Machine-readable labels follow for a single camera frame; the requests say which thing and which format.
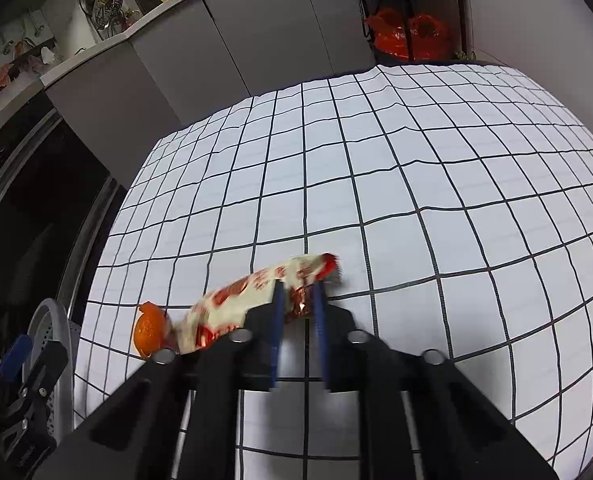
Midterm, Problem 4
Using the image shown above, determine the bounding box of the black built-in oven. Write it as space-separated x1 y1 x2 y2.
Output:
0 85 127 411

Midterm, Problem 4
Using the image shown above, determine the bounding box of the red and cream snack wrapper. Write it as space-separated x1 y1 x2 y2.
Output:
169 252 345 356

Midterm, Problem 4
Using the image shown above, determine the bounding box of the red plastic bag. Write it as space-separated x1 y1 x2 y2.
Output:
364 8 452 62

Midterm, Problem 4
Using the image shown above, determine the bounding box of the orange fruit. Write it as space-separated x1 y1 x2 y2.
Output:
133 301 172 361

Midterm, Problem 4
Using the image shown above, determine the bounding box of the white checked tablecloth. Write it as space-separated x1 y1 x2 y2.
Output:
74 60 593 480

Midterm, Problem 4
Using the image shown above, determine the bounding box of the black wall utensil rack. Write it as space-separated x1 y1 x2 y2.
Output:
0 35 57 103

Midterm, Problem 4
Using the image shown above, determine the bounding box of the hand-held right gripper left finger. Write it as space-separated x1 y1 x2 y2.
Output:
31 282 286 480

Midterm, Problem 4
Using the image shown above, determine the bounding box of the grey perforated waste basket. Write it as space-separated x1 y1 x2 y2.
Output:
26 297 82 436

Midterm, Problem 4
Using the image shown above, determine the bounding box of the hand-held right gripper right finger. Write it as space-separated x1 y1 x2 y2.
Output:
313 282 560 480

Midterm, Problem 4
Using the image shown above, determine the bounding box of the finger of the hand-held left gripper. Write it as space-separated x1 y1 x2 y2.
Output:
0 334 33 396
19 341 70 411

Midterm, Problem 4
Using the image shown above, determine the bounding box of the grey kitchen cabinet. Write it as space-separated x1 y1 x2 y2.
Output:
41 0 377 191

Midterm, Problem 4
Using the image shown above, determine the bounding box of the metal dish rack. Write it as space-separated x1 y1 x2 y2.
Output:
79 0 143 41

